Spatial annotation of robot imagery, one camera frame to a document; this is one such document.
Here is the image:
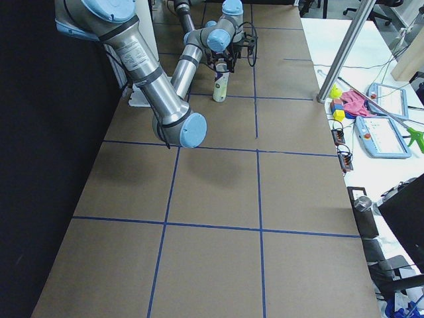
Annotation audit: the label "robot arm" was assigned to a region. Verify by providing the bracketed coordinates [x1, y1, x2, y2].
[173, 1, 227, 69]
[54, 1, 246, 148]

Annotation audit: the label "aluminium frame post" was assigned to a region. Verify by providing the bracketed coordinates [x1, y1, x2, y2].
[317, 0, 376, 103]

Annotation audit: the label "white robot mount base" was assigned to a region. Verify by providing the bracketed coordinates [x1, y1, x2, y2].
[129, 0, 158, 107]

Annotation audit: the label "black camera cable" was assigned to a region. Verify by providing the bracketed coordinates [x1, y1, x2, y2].
[238, 21, 259, 67]

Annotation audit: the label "orange black connector box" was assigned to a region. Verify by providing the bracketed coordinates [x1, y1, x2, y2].
[331, 129, 345, 145]
[337, 151, 353, 173]

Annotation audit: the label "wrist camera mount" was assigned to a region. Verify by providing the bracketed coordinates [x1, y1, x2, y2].
[242, 32, 258, 56]

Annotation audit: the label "spare tennis ball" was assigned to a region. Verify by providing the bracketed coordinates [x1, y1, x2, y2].
[329, 84, 343, 99]

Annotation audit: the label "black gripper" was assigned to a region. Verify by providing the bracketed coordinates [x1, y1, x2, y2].
[227, 32, 248, 73]
[205, 50, 221, 66]

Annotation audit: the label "clear tennis ball can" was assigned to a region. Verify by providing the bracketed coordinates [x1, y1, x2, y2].
[213, 59, 229, 102]

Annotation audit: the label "steel cup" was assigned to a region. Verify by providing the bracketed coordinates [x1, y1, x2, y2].
[353, 195, 372, 212]

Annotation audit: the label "pink cloth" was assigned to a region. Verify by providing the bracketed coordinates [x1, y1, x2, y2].
[341, 90, 374, 117]

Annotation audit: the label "far teach pendant tablet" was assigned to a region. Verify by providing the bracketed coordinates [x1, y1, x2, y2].
[366, 83, 409, 120]

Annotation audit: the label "reacher grabber tool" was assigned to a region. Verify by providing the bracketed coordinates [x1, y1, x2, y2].
[337, 76, 423, 153]

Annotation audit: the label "near teach pendant tablet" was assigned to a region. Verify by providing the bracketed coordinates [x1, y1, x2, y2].
[354, 116, 411, 159]

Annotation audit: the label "coloured toy blocks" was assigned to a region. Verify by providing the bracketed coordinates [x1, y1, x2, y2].
[330, 99, 346, 122]

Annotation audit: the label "teach pendant tablet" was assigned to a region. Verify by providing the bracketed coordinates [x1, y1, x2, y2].
[366, 83, 409, 120]
[354, 116, 411, 159]

